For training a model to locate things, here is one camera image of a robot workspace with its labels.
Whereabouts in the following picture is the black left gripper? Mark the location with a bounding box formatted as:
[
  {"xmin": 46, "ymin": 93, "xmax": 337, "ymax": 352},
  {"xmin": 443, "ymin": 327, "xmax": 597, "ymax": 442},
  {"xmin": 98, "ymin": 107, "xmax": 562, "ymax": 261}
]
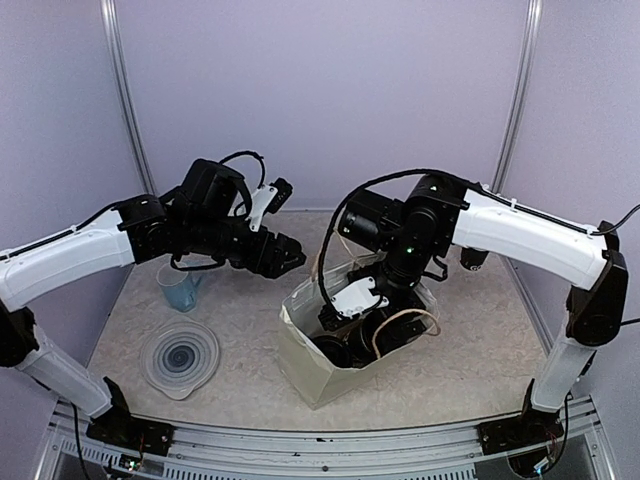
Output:
[{"xmin": 184, "ymin": 212, "xmax": 307, "ymax": 279}]

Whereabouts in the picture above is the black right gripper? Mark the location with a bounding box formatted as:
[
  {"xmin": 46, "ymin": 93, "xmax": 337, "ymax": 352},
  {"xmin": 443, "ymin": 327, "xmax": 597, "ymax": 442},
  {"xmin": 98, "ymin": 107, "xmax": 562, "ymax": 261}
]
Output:
[{"xmin": 348, "ymin": 232, "xmax": 438, "ymax": 351}]

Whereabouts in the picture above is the black cup lid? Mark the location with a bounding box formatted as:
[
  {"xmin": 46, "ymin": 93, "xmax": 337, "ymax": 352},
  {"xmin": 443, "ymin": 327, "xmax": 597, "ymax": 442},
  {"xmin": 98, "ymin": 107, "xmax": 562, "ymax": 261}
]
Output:
[
  {"xmin": 313, "ymin": 335, "xmax": 353, "ymax": 368},
  {"xmin": 349, "ymin": 314, "xmax": 394, "ymax": 364}
]

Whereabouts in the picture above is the cream paper bag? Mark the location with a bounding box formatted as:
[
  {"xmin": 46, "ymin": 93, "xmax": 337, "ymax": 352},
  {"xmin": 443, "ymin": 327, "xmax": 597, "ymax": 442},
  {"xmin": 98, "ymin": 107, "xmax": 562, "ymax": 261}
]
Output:
[{"xmin": 278, "ymin": 253, "xmax": 440, "ymax": 410}]

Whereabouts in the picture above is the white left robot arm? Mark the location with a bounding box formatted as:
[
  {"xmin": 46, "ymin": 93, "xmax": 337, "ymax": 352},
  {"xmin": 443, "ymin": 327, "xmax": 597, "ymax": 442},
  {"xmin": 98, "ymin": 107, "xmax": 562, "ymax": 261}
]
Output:
[{"xmin": 1, "ymin": 159, "xmax": 306, "ymax": 445}]

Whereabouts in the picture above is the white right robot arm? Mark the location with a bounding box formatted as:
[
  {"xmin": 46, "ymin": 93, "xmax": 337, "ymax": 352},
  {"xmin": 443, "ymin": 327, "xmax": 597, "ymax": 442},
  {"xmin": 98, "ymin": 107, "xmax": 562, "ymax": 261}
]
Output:
[{"xmin": 317, "ymin": 168, "xmax": 629, "ymax": 444}]

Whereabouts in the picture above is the blue glass cup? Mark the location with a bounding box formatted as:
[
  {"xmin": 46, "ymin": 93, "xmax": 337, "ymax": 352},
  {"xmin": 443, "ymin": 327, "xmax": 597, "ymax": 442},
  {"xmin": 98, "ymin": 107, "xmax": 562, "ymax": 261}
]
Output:
[{"xmin": 156, "ymin": 264, "xmax": 203, "ymax": 313}]

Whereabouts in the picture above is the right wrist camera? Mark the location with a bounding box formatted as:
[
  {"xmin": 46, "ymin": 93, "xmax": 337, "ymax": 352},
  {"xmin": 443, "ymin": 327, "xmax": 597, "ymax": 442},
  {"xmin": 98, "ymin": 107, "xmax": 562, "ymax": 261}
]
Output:
[{"xmin": 318, "ymin": 276, "xmax": 389, "ymax": 332}]

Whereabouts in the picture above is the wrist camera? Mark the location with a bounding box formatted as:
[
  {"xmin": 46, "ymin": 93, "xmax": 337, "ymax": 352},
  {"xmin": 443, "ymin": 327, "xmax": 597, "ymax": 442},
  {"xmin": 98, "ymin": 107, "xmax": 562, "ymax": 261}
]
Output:
[
  {"xmin": 318, "ymin": 276, "xmax": 389, "ymax": 332},
  {"xmin": 247, "ymin": 178, "xmax": 293, "ymax": 233}
]

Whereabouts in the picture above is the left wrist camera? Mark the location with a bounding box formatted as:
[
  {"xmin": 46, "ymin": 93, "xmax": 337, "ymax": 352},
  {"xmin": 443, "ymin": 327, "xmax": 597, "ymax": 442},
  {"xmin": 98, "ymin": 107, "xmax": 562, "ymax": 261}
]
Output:
[{"xmin": 247, "ymin": 178, "xmax": 293, "ymax": 233}]

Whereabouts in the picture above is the aluminium front rail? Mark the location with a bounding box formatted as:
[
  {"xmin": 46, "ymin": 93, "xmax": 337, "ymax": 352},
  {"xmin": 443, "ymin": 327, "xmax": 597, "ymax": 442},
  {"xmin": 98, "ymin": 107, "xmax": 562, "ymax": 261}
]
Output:
[{"xmin": 47, "ymin": 394, "xmax": 616, "ymax": 480}]

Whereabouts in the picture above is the left aluminium post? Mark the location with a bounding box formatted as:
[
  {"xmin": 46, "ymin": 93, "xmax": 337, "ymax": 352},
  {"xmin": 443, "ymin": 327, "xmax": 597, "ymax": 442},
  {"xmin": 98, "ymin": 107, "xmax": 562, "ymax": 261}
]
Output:
[{"xmin": 100, "ymin": 0, "xmax": 157, "ymax": 194}]

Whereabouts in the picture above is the aluminium post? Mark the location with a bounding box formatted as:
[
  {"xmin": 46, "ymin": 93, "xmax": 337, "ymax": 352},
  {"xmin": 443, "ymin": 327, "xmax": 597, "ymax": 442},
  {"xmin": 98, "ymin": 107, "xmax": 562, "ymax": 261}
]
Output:
[
  {"xmin": 491, "ymin": 0, "xmax": 543, "ymax": 192},
  {"xmin": 100, "ymin": 0, "xmax": 157, "ymax": 194}
]

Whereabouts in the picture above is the right aluminium post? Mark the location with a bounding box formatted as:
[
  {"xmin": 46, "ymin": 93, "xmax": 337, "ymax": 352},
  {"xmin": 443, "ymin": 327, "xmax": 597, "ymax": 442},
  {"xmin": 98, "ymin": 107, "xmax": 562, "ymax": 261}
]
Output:
[{"xmin": 491, "ymin": 0, "xmax": 543, "ymax": 192}]

